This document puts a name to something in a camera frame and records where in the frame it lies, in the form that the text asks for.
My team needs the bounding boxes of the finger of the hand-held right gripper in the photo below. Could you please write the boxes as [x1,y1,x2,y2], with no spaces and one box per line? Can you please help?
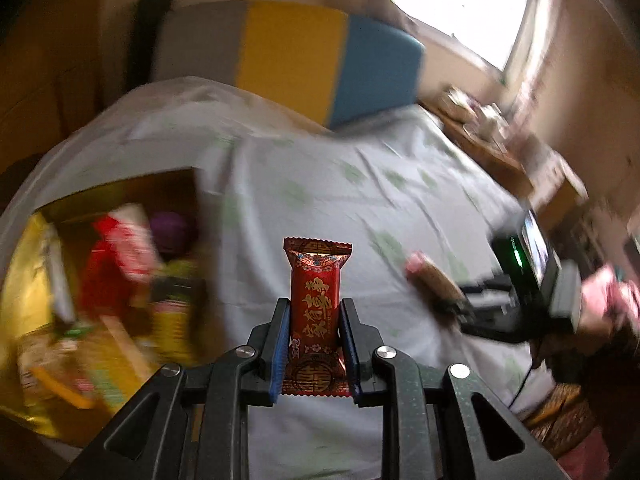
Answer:
[432,297,506,328]
[460,280,516,297]

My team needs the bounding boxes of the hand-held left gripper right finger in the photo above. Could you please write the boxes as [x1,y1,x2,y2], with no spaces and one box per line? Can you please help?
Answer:
[339,297,571,480]

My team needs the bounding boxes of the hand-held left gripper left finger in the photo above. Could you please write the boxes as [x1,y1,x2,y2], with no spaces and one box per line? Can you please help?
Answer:
[60,297,292,480]

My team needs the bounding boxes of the red-ended crisp bar packet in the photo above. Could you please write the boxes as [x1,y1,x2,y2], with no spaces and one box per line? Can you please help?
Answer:
[405,251,468,313]

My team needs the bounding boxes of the dark red gold candy packet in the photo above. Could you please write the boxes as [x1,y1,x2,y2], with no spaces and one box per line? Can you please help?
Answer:
[281,237,353,397]

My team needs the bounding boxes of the pile of mixed snack packets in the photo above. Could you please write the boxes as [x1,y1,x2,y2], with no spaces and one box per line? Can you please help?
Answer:
[17,204,208,411]

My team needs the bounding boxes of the red and white snack packet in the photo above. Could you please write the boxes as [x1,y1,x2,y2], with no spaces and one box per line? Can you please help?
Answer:
[95,205,161,281]

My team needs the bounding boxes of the gold tin box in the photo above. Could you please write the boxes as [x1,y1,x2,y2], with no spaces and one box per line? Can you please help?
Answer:
[0,167,201,448]

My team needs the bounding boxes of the person's right hand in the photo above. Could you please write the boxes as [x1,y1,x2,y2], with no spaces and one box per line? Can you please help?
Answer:
[580,265,640,336]

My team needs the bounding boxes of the wooden side table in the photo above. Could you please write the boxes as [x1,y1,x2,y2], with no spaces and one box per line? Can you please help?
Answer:
[422,87,588,221]

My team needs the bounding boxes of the person's patterned clothing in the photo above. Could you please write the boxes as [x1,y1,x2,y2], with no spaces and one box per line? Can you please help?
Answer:
[520,330,640,480]

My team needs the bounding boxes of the pale green-printed tablecloth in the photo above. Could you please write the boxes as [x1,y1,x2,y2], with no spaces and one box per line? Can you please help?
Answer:
[0,76,556,480]

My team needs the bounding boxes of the window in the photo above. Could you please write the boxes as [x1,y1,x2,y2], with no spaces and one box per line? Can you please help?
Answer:
[385,0,536,73]

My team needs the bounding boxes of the grey yellow blue sofa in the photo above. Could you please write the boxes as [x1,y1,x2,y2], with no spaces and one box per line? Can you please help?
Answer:
[152,0,427,131]

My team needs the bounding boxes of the black cable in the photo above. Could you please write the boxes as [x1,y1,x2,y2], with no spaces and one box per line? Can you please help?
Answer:
[507,340,543,411]

